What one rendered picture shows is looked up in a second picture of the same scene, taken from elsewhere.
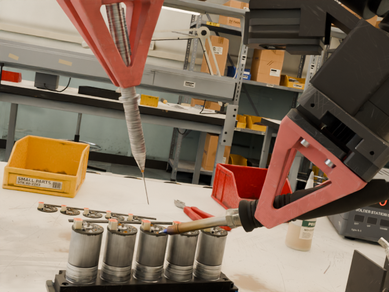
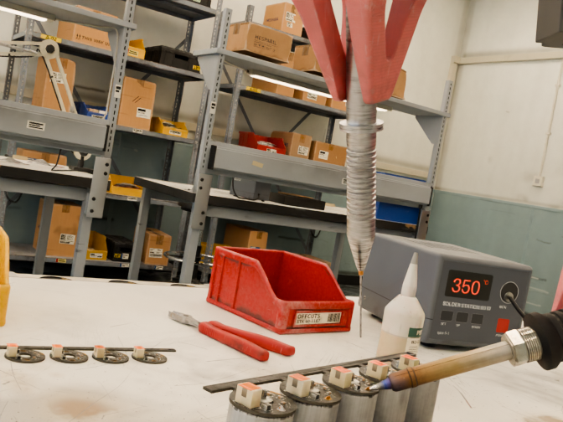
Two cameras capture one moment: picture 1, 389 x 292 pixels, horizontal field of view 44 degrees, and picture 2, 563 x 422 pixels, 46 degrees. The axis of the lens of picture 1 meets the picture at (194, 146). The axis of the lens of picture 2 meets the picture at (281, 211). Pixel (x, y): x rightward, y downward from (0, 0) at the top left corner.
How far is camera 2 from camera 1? 0.23 m
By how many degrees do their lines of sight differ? 23
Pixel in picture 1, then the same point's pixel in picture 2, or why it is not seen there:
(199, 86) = (53, 129)
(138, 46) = (409, 17)
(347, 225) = (431, 326)
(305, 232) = (413, 346)
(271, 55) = (138, 89)
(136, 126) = (372, 182)
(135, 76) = (391, 80)
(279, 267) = not seen: hidden behind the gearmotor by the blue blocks
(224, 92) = (90, 138)
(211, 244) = (426, 395)
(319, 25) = not seen: outside the picture
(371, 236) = (462, 340)
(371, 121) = not seen: outside the picture
